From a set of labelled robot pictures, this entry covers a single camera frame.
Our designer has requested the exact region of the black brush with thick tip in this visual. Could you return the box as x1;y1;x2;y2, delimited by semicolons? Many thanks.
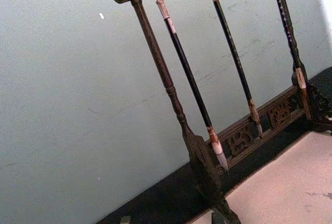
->
155;0;229;173

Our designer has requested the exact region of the carved dark wooden brush rack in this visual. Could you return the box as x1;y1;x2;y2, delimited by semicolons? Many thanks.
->
83;0;332;224

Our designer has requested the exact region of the thin black calligraphy brush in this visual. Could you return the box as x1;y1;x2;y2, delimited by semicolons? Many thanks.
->
206;0;264;140

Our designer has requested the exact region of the black table cloth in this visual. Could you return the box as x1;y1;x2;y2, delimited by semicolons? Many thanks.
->
95;66;332;224

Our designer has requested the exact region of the black brush with white markings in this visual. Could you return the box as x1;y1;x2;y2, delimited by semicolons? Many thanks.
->
269;0;312;120

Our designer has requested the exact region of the pale pink felt mat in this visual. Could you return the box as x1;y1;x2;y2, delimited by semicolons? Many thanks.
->
191;130;332;224

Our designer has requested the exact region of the plain pale wall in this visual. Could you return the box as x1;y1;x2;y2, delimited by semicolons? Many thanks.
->
0;0;332;224

